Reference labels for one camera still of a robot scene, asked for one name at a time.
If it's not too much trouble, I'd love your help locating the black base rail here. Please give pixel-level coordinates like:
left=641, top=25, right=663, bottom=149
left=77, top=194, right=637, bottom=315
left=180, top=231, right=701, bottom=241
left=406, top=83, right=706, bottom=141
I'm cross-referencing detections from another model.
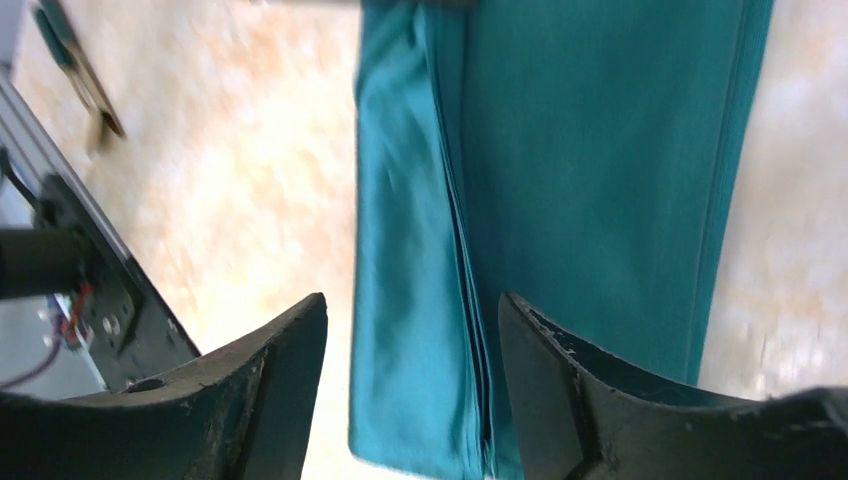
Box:
left=1, top=76, right=200, bottom=390

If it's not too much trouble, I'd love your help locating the teal cloth napkin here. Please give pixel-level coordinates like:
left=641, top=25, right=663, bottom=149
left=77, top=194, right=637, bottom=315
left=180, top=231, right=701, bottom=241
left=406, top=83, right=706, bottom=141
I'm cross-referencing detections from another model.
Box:
left=348, top=0, right=773, bottom=479

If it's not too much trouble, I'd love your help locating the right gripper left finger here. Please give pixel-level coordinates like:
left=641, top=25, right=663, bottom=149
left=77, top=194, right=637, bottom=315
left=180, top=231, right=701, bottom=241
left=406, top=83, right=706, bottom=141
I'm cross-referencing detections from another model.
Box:
left=1, top=293, right=328, bottom=479

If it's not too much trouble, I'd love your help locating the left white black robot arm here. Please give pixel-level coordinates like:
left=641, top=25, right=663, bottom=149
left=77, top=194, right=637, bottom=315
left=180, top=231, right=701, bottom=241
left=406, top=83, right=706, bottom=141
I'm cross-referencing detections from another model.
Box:
left=1, top=228, right=91, bottom=300

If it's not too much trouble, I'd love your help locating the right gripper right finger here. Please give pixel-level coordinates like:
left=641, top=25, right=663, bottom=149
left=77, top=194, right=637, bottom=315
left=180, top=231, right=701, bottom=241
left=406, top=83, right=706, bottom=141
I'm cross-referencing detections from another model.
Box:
left=498, top=294, right=847, bottom=479

